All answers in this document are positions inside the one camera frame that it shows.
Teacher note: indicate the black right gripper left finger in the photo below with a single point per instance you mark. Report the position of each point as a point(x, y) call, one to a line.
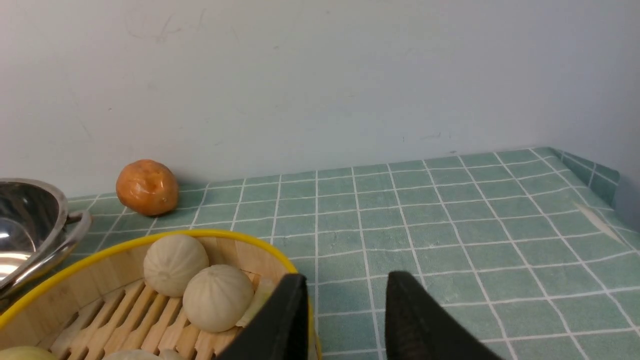
point(280, 330)

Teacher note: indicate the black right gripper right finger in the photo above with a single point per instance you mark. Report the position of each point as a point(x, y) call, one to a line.
point(418, 328)

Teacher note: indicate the yellow rimmed bamboo steamer basket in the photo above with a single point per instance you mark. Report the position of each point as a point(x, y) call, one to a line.
point(102, 305)

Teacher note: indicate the stainless steel pot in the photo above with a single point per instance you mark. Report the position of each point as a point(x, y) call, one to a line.
point(37, 232)

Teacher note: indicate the pale green dumpling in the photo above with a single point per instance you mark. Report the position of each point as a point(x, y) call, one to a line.
point(262, 293)

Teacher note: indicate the white steamed bun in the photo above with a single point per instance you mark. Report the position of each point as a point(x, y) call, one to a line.
point(217, 298)
point(172, 261)

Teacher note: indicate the green checkered tablecloth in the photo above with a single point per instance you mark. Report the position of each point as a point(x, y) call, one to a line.
point(522, 247)

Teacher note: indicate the brown potato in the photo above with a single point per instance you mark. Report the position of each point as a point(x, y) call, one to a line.
point(148, 188)

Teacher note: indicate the pale green steamed bun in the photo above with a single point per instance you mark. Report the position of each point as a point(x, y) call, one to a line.
point(26, 353)

